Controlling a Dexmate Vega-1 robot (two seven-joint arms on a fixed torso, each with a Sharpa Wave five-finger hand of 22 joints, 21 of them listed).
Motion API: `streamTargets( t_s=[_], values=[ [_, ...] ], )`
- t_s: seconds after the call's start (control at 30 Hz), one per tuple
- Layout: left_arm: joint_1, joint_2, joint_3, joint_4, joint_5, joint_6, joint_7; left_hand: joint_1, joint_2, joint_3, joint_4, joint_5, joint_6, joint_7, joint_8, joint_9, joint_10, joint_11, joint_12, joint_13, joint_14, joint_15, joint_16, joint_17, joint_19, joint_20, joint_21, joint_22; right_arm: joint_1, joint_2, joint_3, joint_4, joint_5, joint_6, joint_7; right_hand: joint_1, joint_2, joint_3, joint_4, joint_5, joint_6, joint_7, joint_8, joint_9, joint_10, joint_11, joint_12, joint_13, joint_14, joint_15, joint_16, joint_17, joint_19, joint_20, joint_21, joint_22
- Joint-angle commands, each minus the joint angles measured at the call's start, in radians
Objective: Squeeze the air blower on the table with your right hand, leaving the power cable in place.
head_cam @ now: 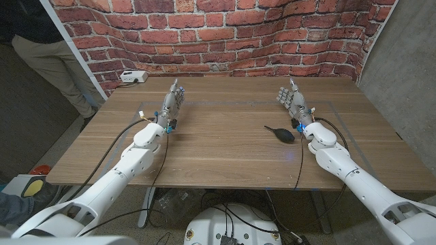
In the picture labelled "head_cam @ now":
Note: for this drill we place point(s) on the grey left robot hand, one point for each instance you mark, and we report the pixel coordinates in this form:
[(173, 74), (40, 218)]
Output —
[(171, 103)]

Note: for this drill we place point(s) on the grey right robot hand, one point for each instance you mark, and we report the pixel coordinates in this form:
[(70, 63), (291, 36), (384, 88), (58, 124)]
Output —
[(297, 103)]

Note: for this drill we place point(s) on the black rubber air blower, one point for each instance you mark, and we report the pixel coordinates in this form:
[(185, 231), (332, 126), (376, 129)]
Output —
[(284, 135)]

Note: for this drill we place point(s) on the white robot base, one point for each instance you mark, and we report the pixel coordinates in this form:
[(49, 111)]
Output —
[(211, 224)]

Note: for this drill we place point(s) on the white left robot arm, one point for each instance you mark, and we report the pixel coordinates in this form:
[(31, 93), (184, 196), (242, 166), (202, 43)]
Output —
[(102, 190)]

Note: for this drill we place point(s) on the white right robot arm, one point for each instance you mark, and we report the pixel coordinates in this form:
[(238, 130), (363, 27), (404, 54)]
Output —
[(368, 190)]

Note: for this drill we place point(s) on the white power strip box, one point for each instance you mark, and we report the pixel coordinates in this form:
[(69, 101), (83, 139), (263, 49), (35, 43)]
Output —
[(133, 76)]

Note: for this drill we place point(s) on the red brick printed backdrop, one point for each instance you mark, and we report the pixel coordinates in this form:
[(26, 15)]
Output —
[(221, 37)]

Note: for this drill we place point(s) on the clear plastic bag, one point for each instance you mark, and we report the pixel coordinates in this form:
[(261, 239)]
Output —
[(173, 202)]

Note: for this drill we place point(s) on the grey table leg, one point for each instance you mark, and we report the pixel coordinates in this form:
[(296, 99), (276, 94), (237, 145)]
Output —
[(147, 207), (322, 214)]

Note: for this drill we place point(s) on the standing person in khaki trousers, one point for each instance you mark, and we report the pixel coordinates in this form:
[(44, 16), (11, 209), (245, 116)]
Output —
[(51, 58)]

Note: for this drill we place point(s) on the red round object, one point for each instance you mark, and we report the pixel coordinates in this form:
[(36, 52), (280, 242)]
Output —
[(40, 169)]

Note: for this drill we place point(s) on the white board with yellow patches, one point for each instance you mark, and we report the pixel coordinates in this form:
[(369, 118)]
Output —
[(17, 185)]

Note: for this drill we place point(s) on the seated person in blue jeans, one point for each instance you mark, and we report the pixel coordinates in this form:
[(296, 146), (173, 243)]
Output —
[(13, 207)]

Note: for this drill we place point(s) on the white backdrop frame bar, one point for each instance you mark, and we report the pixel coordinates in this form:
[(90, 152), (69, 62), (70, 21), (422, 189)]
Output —
[(78, 58)]

